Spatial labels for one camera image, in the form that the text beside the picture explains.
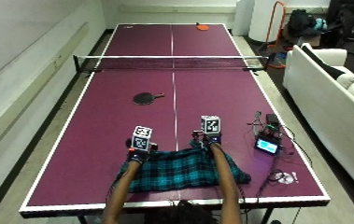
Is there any person's left hand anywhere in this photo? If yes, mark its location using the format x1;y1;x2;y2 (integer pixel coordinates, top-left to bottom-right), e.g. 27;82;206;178
124;137;159;164

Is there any person's right hand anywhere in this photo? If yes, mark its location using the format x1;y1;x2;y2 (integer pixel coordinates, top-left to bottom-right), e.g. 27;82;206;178
192;130;224;149

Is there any teal plaid cloth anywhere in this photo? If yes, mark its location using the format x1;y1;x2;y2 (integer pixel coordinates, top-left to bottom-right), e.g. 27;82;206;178
115;139;252;194

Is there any right glove marker cube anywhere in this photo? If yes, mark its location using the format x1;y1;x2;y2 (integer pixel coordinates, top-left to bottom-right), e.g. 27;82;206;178
200;115;222;135

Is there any glove marker cube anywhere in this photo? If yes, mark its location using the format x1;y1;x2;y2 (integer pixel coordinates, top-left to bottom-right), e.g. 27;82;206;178
131;125;155;153
200;115;222;135

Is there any left glove marker cube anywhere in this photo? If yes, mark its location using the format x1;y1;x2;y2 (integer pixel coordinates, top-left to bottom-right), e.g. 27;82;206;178
131;125;155;153

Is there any black table tennis paddle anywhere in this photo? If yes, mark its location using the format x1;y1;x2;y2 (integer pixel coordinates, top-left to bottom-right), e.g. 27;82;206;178
132;91;166;106

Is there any the person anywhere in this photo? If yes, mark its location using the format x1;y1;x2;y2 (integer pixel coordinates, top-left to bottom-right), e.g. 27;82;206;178
156;200;219;224

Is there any table tennis net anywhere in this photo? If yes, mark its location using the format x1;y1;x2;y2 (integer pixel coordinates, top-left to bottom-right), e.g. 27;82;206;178
72;54;276;74

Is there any white sofa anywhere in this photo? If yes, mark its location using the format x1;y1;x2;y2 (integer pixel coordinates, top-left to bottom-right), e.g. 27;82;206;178
283;42;354;204

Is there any orange table tennis paddle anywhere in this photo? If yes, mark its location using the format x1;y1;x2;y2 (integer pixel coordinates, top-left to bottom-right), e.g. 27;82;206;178
196;21;212;32

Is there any black cushion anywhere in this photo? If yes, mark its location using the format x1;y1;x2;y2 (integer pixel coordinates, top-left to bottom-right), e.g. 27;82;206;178
300;45;347;80

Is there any white cylindrical column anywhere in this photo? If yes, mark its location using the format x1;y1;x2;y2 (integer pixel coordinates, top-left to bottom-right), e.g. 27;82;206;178
248;0;288;43

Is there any black backpack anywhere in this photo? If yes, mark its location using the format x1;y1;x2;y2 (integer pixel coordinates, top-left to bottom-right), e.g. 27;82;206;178
288;8;328;37

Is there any whiteboard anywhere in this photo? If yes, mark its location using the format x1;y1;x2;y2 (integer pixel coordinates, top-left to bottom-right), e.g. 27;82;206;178
0;0;83;88

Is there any black clothing pile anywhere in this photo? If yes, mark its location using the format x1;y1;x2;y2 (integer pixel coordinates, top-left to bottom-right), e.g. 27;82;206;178
326;0;354;60

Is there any small screen recording device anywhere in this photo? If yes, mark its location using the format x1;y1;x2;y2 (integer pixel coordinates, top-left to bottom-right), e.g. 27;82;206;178
254;113;286;156

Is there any black cable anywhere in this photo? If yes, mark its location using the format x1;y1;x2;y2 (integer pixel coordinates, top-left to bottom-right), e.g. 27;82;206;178
243;124;307;216

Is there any white coiled cable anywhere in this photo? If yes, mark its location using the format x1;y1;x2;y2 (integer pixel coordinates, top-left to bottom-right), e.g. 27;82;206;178
274;171;300;185

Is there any orange metal frame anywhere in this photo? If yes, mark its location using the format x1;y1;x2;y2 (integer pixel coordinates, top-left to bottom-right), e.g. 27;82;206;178
263;0;290;69

